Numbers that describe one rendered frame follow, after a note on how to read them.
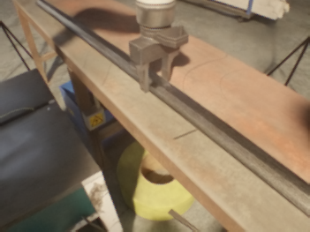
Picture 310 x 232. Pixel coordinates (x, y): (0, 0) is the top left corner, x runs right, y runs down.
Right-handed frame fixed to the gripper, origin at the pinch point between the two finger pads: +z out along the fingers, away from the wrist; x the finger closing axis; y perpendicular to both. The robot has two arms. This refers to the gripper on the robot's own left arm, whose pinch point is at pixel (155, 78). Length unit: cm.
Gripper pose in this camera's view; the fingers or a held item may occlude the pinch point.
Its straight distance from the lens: 64.9
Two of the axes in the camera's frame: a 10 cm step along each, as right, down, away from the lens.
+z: 0.0, 7.2, 6.9
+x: -7.7, 4.4, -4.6
